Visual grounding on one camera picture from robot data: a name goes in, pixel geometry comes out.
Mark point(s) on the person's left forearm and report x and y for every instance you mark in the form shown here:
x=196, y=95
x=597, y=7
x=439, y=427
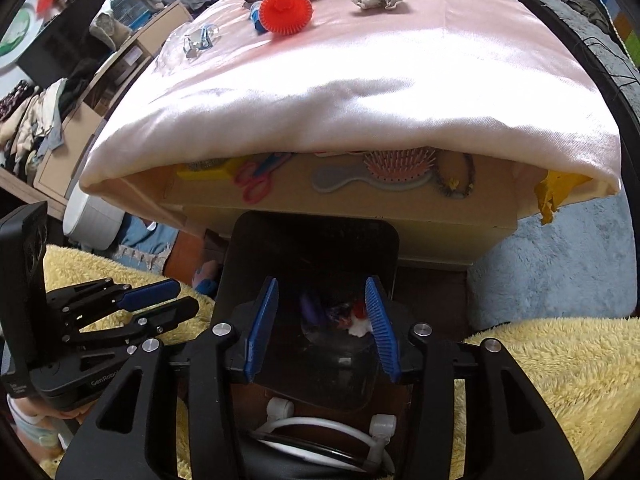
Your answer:
x=30, y=435

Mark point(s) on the dark metal trash bin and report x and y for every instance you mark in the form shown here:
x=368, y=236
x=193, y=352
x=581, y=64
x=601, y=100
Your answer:
x=310, y=250

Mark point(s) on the white round container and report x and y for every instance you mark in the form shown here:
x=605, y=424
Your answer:
x=92, y=220

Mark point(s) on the grey fluffy blanket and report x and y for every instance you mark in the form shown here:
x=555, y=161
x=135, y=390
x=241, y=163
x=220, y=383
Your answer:
x=565, y=20

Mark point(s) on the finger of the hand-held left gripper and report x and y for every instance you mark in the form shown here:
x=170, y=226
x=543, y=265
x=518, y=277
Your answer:
x=170, y=312
x=150, y=294

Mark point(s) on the black round seat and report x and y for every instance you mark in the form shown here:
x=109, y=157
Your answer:
x=280, y=465

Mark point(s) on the white fluffy ball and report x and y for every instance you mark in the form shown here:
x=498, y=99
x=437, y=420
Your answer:
x=359, y=327

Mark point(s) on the pink and blue plush toy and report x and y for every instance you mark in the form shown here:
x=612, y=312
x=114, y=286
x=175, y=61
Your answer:
x=205, y=277

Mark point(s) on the yellow cloth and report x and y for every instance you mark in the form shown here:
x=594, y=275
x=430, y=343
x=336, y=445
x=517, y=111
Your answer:
x=550, y=195

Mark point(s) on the light blue denim cloth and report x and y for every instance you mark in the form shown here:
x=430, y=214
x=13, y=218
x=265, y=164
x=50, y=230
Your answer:
x=145, y=245

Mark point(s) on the grey woven pad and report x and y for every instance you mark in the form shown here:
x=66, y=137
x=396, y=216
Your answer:
x=205, y=164

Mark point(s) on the red round ridged toy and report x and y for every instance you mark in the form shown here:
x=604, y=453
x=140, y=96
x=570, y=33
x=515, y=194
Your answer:
x=287, y=10

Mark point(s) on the pink and grey hairbrush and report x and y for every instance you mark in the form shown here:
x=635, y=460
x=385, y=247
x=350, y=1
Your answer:
x=395, y=170

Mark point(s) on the yellow fluffy blanket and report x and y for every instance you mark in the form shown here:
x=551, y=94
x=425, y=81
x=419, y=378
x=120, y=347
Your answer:
x=550, y=375

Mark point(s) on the beige low table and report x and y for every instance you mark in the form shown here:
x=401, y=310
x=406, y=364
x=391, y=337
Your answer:
x=360, y=207

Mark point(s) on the blue basket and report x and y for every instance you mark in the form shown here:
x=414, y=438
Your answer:
x=130, y=10

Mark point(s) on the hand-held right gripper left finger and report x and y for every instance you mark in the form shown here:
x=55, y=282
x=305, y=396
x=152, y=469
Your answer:
x=260, y=332

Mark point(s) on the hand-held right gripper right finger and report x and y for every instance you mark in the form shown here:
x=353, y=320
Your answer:
x=382, y=332

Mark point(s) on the pile of clothes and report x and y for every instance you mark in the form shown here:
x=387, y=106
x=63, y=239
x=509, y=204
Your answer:
x=25, y=125

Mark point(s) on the wooden shelf unit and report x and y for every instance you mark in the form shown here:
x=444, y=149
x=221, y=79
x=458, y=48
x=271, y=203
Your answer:
x=75, y=135

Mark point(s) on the light blue fluffy rug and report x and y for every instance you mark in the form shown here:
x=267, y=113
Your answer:
x=550, y=270

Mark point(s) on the yellow box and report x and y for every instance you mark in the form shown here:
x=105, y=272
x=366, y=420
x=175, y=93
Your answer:
x=210, y=174

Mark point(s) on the colourful striped knitted blanket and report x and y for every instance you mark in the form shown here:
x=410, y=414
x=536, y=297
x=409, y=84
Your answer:
x=625, y=15

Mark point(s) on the pale pink satin cloth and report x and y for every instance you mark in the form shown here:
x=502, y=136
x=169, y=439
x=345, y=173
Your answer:
x=350, y=100

